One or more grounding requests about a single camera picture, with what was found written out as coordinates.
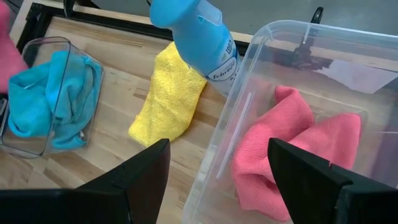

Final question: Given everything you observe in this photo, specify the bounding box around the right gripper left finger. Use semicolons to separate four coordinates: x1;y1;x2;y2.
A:
77;138;172;224

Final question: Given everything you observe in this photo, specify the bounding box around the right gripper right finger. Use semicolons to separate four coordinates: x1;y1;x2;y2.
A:
267;138;398;224

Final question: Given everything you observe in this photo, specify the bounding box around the large pink microfiber towel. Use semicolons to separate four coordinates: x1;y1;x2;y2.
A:
231;85;363;223

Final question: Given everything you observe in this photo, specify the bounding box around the small pink microfiber towel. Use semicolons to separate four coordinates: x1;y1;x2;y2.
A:
0;0;29;95

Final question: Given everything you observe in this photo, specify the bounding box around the small yellow microfiber towel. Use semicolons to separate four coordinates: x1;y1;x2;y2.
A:
128;42;208;148

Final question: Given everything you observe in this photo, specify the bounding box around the crumpled blue microfiber towel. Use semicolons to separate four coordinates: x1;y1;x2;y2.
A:
7;50;103;151

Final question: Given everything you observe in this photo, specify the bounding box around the wide clear plastic bin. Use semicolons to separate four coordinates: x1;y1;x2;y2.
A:
182;20;398;224

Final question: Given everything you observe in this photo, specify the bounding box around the narrow clear plastic bin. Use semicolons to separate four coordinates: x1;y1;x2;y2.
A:
0;36;105;159

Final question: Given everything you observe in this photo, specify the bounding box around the blue air freshener bottle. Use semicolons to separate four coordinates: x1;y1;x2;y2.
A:
149;0;242;96

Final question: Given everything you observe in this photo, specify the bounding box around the black metal table frame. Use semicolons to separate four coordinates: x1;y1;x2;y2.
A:
15;2;251;54

